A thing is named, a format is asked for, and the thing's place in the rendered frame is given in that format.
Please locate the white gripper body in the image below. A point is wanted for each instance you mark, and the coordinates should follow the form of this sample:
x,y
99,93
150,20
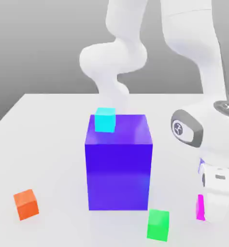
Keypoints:
x,y
220,185

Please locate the small magenta cube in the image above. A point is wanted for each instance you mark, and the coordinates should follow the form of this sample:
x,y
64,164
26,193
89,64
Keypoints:
x,y
200,208

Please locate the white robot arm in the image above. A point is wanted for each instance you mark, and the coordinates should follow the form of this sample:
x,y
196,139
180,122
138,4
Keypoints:
x,y
124,57

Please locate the small green cube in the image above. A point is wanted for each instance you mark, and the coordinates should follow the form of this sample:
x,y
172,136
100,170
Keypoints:
x,y
158,225

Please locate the small cyan cube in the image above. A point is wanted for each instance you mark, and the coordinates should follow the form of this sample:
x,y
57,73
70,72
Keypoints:
x,y
104,121

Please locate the small orange cube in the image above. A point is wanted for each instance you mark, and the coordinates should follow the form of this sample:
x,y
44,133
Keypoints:
x,y
26,205

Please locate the large blue box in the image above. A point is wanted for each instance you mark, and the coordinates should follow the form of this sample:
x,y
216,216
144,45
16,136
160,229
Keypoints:
x,y
118,173

